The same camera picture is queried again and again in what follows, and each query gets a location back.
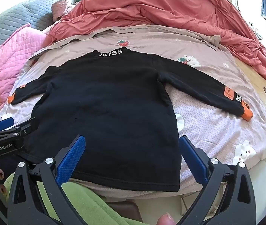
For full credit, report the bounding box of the green cloth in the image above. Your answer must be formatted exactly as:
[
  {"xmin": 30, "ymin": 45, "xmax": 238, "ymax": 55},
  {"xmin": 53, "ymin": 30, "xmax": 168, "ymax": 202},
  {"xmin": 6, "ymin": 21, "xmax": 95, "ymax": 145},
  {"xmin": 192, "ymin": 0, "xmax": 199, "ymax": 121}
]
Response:
[{"xmin": 3, "ymin": 172, "xmax": 143, "ymax": 225}]

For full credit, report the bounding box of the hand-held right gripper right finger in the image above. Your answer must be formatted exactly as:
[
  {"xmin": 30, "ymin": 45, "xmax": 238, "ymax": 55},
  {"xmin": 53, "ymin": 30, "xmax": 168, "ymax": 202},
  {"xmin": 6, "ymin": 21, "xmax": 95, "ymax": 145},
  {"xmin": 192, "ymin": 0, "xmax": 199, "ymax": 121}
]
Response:
[{"xmin": 179, "ymin": 135, "xmax": 257, "ymax": 225}]

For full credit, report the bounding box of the person's right hand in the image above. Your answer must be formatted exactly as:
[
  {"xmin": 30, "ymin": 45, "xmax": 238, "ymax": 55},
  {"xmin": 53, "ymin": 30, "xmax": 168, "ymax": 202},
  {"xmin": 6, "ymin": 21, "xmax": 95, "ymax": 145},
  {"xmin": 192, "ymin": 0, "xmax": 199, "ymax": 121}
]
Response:
[{"xmin": 157, "ymin": 212, "xmax": 177, "ymax": 225}]

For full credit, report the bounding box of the black sweater with orange cuffs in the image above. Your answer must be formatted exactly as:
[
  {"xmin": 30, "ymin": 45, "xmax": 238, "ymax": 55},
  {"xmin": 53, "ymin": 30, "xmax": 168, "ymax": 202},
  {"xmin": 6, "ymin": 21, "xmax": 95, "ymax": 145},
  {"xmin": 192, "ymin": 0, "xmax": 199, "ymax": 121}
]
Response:
[{"xmin": 7, "ymin": 49, "xmax": 253, "ymax": 192}]

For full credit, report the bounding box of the grey quilted pillow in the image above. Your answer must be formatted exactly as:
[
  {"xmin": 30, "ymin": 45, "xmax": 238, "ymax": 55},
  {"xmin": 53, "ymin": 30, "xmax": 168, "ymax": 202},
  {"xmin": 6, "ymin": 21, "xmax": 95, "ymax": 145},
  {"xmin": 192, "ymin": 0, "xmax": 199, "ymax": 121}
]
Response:
[{"xmin": 0, "ymin": 0, "xmax": 75, "ymax": 60}]

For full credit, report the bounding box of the beige printed bed sheet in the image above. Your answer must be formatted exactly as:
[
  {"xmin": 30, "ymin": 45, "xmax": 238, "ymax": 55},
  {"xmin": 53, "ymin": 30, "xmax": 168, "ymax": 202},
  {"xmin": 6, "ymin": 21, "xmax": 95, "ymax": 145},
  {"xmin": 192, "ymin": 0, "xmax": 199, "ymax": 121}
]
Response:
[{"xmin": 0, "ymin": 25, "xmax": 266, "ymax": 200}]

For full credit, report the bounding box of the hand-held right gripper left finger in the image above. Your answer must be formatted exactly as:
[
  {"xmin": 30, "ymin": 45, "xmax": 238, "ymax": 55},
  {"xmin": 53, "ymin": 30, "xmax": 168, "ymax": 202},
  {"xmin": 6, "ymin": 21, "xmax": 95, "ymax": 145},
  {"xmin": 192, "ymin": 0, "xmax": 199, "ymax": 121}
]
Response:
[{"xmin": 6, "ymin": 135, "xmax": 86, "ymax": 225}]

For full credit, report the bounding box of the yellow printed mattress cover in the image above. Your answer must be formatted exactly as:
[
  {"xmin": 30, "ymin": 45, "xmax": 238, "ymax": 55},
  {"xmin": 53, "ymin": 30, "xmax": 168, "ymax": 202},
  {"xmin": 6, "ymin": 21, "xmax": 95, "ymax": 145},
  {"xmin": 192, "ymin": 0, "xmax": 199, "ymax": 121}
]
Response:
[{"xmin": 234, "ymin": 57, "xmax": 266, "ymax": 160}]

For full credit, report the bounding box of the brown flat object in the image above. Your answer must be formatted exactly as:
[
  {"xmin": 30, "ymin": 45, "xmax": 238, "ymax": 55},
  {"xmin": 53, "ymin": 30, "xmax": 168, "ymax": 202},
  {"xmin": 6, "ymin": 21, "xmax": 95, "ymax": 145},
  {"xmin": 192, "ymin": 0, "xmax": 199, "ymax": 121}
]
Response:
[{"xmin": 106, "ymin": 201, "xmax": 145, "ymax": 223}]

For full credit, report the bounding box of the pink quilted pillow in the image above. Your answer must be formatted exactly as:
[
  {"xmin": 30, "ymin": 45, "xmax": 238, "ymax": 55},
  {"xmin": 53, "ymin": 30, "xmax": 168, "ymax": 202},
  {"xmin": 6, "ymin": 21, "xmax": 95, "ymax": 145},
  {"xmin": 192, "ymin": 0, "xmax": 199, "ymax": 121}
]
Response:
[{"xmin": 0, "ymin": 23, "xmax": 48, "ymax": 102}]

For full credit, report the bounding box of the coral red duvet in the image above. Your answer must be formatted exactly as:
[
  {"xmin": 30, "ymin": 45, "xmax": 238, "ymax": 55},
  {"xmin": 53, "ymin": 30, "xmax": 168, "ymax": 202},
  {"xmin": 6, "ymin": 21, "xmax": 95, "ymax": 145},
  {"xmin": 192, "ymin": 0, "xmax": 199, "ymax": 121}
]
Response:
[{"xmin": 50, "ymin": 0, "xmax": 266, "ymax": 93}]

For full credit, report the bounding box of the mauve quilted pillow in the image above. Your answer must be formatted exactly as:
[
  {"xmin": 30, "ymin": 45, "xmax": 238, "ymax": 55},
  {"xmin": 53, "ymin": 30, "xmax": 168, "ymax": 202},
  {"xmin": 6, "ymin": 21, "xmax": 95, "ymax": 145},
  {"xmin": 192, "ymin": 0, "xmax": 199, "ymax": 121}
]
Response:
[{"xmin": 52, "ymin": 0, "xmax": 72, "ymax": 21}]

